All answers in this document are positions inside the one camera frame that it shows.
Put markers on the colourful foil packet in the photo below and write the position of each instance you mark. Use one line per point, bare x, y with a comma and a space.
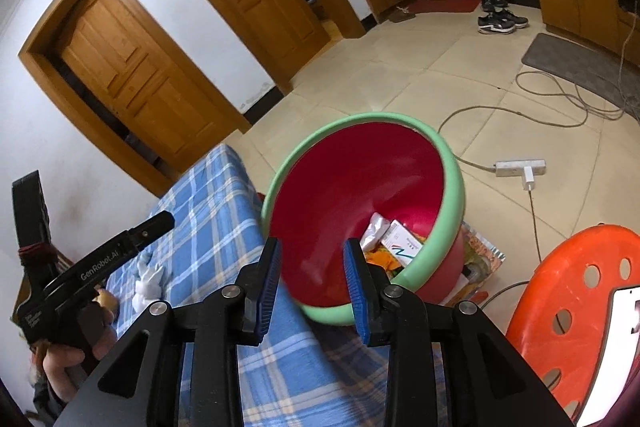
480, 257

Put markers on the red basin with green rim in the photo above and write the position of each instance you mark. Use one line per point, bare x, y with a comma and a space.
360, 167

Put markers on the red doormat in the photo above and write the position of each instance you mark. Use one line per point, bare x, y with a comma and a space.
447, 5

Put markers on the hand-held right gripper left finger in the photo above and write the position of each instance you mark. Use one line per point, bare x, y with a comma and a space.
269, 287

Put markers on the black white-soled sneaker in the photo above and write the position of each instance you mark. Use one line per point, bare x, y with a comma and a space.
515, 19
496, 26

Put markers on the yellow brown round object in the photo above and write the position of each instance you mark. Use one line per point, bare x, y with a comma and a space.
108, 302

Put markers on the white cardboard box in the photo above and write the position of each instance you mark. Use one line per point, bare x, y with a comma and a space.
404, 243

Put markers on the white tissue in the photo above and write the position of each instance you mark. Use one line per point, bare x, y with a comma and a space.
149, 284

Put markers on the orange plastic bag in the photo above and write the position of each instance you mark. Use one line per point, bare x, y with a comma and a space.
386, 261

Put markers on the orange plastic stool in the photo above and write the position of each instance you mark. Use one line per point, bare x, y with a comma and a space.
575, 267

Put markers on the blue plaid blanket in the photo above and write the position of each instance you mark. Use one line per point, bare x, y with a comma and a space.
210, 207

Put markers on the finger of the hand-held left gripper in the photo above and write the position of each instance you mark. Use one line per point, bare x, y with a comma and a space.
152, 229

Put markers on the white plug charger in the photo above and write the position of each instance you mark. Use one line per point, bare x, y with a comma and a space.
528, 179

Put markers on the person's left hand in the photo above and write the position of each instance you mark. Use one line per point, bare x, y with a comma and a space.
62, 369

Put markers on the white flat device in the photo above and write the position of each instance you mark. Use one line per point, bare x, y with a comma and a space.
620, 347

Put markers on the dark shoe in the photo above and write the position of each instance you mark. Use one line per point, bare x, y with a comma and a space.
486, 3
499, 2

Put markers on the grey floor mat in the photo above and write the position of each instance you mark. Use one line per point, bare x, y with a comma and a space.
575, 67

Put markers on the white power strip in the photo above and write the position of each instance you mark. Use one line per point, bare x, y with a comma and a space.
510, 167

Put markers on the clear plastic wrapper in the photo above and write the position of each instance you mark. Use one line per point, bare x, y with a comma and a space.
375, 229

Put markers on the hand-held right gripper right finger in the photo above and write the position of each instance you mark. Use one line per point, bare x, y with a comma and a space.
359, 292

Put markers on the brown slipper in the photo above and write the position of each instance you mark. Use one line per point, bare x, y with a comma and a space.
402, 14

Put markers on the closed wooden door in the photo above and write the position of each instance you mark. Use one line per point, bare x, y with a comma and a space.
135, 72

